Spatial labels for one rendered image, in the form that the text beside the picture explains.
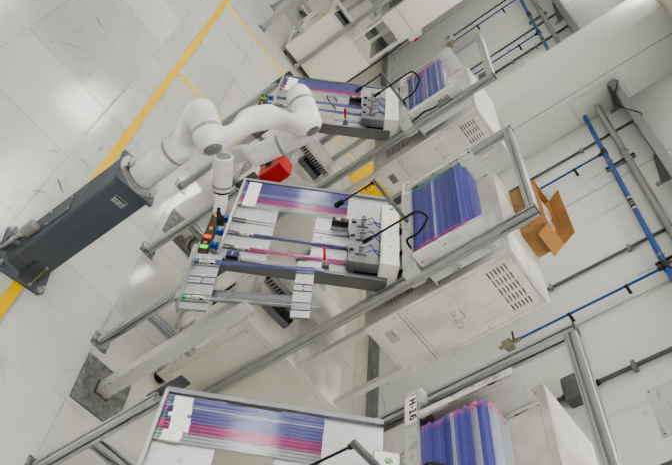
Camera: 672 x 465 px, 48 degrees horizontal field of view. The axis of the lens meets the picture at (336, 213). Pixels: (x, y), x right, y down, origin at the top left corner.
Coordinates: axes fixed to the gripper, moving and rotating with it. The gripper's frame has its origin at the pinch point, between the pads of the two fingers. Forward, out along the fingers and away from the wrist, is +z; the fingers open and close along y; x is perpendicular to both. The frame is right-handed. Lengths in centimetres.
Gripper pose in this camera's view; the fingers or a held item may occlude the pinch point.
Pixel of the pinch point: (220, 221)
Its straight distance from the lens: 327.5
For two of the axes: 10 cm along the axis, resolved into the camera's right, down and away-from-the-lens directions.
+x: 9.9, 1.4, 0.0
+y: -0.7, 5.1, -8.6
